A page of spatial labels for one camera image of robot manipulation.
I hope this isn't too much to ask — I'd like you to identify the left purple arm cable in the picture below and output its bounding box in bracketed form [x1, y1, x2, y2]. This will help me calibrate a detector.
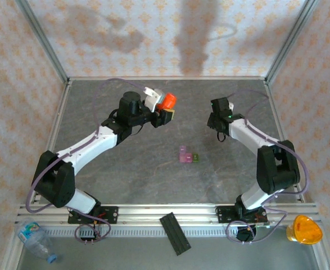
[25, 78, 146, 243]

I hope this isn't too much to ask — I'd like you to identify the black rail piece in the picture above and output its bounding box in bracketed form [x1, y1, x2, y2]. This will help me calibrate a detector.
[159, 212, 192, 256]

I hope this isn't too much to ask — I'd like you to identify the long aluminium base rail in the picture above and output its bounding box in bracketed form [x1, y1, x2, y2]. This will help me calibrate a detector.
[15, 202, 322, 226]

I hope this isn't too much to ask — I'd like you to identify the right black mount plate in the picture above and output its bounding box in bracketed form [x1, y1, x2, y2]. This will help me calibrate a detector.
[215, 205, 268, 225]

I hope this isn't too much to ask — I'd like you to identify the pink and green pill organizer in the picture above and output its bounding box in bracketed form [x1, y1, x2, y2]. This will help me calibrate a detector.
[179, 145, 201, 164]

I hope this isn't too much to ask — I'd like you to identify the aluminium table end rail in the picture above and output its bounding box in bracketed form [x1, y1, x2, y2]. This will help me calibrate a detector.
[67, 75, 268, 82]

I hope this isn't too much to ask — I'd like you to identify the aluminium table side rail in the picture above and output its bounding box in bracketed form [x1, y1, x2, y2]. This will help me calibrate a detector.
[29, 80, 73, 205]
[264, 80, 306, 203]

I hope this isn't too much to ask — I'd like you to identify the orange translucent cup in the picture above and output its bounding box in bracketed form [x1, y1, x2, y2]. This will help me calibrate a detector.
[286, 214, 323, 245]

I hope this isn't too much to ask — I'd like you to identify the orange pill bottle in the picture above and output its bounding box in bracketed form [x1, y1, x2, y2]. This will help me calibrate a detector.
[156, 92, 178, 110]

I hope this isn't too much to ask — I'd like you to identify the slotted white cable duct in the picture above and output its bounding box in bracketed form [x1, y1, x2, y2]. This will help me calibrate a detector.
[42, 227, 240, 239]

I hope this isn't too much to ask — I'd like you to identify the black mount plate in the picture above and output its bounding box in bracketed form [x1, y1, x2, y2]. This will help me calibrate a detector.
[215, 205, 268, 225]
[67, 206, 119, 225]

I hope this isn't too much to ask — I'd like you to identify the aluminium frame post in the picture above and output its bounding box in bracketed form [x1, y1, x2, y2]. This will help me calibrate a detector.
[15, 0, 70, 82]
[265, 0, 322, 84]

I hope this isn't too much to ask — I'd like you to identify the clear plastic water bottle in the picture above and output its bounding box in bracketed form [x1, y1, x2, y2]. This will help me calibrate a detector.
[14, 218, 59, 264]

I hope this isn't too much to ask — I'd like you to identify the left black mount plate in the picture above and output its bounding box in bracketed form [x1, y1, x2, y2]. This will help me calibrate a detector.
[67, 206, 119, 225]

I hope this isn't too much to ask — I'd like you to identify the black connector box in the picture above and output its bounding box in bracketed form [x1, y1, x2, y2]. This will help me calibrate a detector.
[79, 224, 98, 242]
[236, 226, 257, 242]

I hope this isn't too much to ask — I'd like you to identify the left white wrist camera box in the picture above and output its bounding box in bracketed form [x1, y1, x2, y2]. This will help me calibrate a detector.
[142, 87, 165, 113]

